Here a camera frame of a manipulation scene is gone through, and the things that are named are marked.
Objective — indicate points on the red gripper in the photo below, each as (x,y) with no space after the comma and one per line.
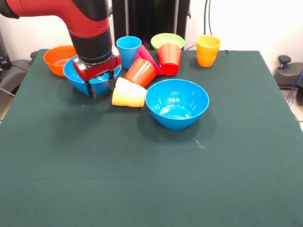
(99,69)

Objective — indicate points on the large blue bowl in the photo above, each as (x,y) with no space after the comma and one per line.
(177,101)
(101,85)

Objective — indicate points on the yellow cup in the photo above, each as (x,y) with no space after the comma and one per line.
(129,94)

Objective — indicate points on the pink bowl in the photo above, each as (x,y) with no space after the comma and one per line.
(148,56)

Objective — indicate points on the red cup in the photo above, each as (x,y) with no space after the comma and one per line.
(169,59)

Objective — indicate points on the green bowl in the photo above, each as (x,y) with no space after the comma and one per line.
(165,39)

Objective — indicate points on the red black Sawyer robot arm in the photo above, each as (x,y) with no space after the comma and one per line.
(90,35)

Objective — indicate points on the blue cup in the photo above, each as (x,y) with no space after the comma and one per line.
(127,52)

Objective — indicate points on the orange bowl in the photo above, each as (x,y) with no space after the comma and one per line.
(56,61)

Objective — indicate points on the dark green tablecloth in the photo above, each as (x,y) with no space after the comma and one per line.
(151,165)

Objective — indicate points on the light orange cup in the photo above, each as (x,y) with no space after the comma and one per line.
(207,52)

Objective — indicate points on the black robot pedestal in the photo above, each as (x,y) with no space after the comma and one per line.
(146,19)

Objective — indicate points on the grey pedestal foot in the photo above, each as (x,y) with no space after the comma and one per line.
(14,71)
(291,73)

